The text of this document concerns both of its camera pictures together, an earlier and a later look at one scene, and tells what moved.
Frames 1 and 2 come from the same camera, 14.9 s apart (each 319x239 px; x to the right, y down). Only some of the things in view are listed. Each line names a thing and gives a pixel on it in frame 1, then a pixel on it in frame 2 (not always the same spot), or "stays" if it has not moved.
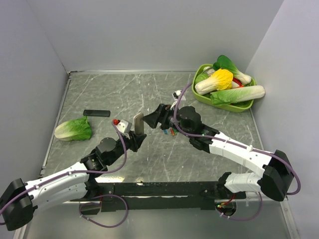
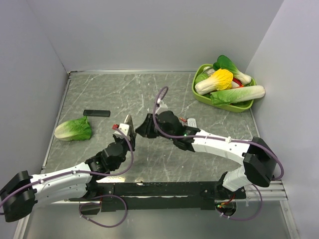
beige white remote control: [139, 124] -> [128, 120]
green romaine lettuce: [78, 129] stays
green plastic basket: [233, 108] stays
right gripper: [161, 116] -> [146, 128]
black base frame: [154, 196] stays
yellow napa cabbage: [221, 79] stays
